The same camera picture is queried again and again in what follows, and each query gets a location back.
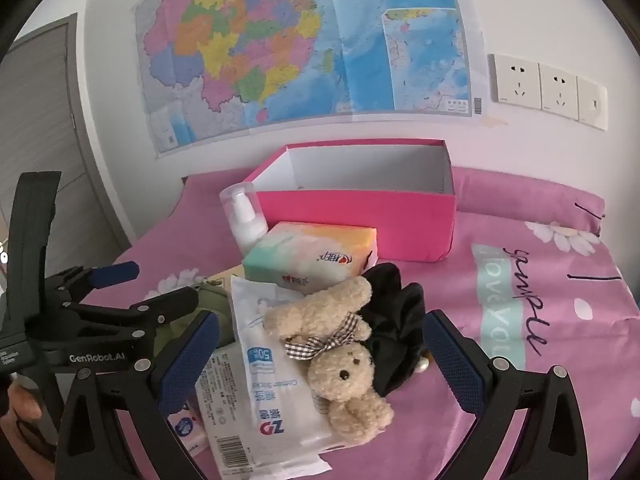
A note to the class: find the black scrunchie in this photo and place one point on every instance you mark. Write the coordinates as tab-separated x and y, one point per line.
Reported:
395	310

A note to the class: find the beige teddy bear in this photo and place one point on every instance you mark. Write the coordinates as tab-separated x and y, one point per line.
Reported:
345	365

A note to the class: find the white wall socket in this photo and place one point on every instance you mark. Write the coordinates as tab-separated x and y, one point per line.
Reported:
517	82
559	92

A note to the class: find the white wall switch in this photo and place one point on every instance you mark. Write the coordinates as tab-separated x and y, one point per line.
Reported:
592	105

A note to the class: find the white pump bottle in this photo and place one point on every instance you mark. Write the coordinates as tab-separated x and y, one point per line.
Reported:
245	225

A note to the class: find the olive green pouch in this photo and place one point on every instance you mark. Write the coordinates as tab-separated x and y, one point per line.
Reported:
212	305

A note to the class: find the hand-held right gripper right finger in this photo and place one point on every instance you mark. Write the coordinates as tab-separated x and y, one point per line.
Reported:
455	360

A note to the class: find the pink cardboard box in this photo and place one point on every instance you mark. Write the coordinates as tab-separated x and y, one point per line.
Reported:
350	215

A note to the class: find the person's left hand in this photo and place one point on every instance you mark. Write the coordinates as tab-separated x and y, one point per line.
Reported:
25	404

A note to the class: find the pastel tissue box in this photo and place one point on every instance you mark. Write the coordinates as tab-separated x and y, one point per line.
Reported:
300	255

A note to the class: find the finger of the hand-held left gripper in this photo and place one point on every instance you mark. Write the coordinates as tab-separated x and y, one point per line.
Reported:
150	310
120	272

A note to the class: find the beige pocket tissue pack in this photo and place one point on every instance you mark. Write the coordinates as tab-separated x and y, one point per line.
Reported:
227	276

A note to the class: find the floral pocket tissue pack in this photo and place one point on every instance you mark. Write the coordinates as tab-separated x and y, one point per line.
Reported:
182	430

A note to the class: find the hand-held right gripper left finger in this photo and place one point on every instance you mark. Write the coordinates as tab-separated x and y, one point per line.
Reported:
187	355

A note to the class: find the cotton swab pack blue label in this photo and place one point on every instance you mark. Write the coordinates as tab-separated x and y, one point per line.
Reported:
255	330

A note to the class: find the colourful wall map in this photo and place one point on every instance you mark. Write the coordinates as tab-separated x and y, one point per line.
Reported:
300	35

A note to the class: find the white printed packet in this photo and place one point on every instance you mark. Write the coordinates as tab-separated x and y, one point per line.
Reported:
225	410

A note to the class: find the grey door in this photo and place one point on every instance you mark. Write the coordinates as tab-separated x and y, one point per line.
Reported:
45	110

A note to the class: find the pink flowered bedsheet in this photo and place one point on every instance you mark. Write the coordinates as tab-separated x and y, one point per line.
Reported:
550	385

